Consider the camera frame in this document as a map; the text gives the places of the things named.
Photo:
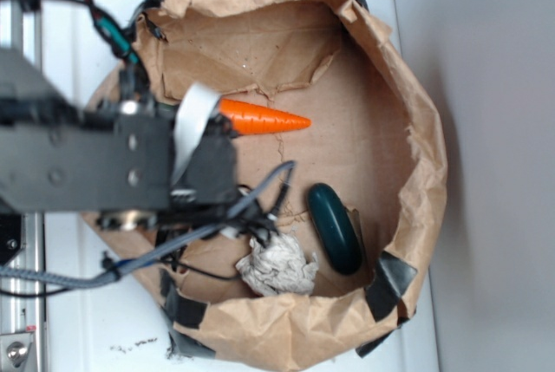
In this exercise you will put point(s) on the aluminium frame rail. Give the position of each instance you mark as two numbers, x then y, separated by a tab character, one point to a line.
24	32

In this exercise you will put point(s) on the orange toy carrot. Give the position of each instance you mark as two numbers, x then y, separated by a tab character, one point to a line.
248	119

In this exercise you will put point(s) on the dark green toy cucumber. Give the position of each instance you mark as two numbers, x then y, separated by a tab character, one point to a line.
334	228

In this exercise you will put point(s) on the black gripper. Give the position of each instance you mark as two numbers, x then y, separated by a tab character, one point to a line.
208	186

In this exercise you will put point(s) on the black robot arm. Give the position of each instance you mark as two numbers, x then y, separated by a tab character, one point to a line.
135	164

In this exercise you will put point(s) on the black mounting bracket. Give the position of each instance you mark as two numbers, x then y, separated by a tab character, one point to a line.
10	237

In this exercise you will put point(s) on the crumpled white paper towel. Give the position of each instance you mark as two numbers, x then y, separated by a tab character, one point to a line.
278	268

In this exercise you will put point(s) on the brown paper bag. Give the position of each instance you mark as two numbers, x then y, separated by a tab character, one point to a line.
375	138

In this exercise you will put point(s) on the metal corner bracket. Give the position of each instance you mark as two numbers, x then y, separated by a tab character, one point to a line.
18	352

